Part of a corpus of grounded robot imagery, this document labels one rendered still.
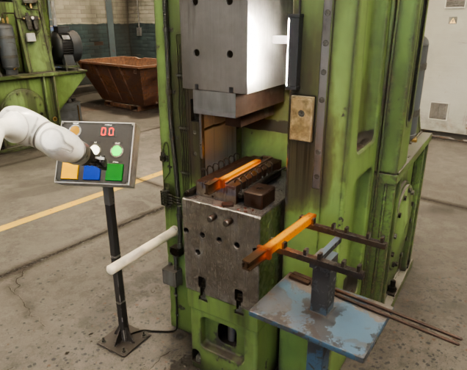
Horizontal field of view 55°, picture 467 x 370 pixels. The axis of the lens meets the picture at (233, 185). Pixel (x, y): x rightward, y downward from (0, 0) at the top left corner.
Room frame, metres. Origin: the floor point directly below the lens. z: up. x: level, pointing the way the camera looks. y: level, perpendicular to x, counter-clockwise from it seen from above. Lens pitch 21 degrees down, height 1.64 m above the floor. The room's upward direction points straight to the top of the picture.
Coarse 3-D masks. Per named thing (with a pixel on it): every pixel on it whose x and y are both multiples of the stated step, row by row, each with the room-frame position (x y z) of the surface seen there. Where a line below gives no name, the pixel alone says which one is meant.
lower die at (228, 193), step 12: (252, 156) 2.09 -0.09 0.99; (228, 168) 1.91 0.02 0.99; (252, 168) 1.89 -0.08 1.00; (264, 168) 1.91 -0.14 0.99; (276, 168) 1.99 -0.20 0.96; (204, 180) 1.79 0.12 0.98; (228, 180) 1.73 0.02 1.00; (204, 192) 1.76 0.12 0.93; (216, 192) 1.73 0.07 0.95; (228, 192) 1.69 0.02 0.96
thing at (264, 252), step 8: (304, 216) 1.42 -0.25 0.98; (312, 216) 1.42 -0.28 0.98; (296, 224) 1.35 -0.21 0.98; (304, 224) 1.36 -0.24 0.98; (288, 232) 1.29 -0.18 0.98; (296, 232) 1.32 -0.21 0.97; (272, 240) 1.24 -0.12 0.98; (280, 240) 1.24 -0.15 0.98; (288, 240) 1.27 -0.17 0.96; (264, 248) 1.18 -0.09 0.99; (272, 248) 1.20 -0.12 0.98; (248, 256) 1.13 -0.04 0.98; (256, 256) 1.13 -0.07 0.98; (264, 256) 1.17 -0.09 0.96; (248, 264) 1.11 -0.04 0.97; (256, 264) 1.13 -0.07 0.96
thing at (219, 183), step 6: (252, 162) 1.94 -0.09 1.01; (258, 162) 1.97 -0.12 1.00; (240, 168) 1.86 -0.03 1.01; (246, 168) 1.87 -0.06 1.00; (228, 174) 1.78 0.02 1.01; (234, 174) 1.78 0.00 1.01; (216, 180) 1.68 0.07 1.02; (222, 180) 1.69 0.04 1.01; (210, 186) 1.65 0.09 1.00; (216, 186) 1.68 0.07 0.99; (222, 186) 1.69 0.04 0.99; (210, 192) 1.64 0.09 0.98
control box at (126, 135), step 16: (80, 128) 1.93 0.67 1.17; (96, 128) 1.92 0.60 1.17; (112, 128) 1.91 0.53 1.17; (128, 128) 1.91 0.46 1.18; (96, 144) 1.88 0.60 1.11; (112, 144) 1.88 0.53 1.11; (128, 144) 1.87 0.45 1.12; (112, 160) 1.84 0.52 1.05; (128, 160) 1.84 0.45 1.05; (80, 176) 1.82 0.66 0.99; (128, 176) 1.80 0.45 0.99
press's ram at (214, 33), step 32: (192, 0) 1.78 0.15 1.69; (224, 0) 1.70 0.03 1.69; (256, 0) 1.70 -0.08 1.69; (288, 0) 1.92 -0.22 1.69; (192, 32) 1.78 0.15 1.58; (224, 32) 1.70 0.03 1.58; (256, 32) 1.70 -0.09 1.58; (192, 64) 1.78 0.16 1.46; (224, 64) 1.70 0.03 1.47; (256, 64) 1.71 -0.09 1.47
